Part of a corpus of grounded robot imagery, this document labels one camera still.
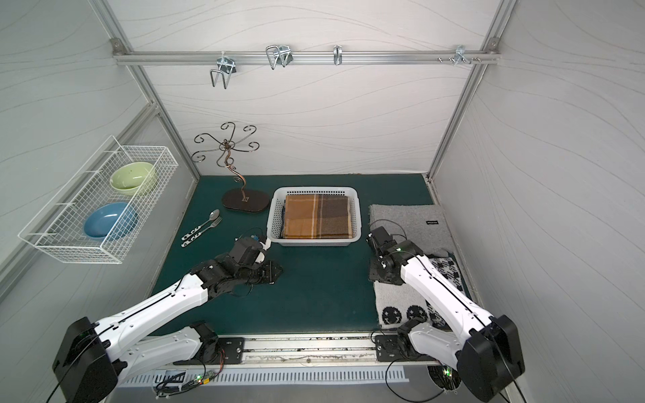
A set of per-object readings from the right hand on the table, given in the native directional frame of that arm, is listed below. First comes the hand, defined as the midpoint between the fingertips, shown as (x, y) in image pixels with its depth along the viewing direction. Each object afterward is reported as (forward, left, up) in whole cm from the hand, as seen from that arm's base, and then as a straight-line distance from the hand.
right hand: (381, 272), depth 81 cm
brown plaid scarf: (+23, +24, -2) cm, 33 cm away
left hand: (-3, +32, +3) cm, 32 cm away
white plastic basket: (+23, +40, +1) cm, 46 cm away
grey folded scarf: (+23, -19, -5) cm, 30 cm away
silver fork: (+22, +67, -8) cm, 71 cm away
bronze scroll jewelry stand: (+33, +61, -5) cm, 69 cm away
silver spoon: (+25, +68, -6) cm, 72 cm away
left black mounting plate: (-23, +46, -8) cm, 52 cm away
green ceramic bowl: (+15, +76, +27) cm, 82 cm away
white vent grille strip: (-29, +35, -8) cm, 46 cm away
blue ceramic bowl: (+1, +76, +25) cm, 80 cm away
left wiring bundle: (-32, +61, -8) cm, 69 cm away
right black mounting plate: (-20, -1, -7) cm, 22 cm away
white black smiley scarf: (-8, -4, -5) cm, 10 cm away
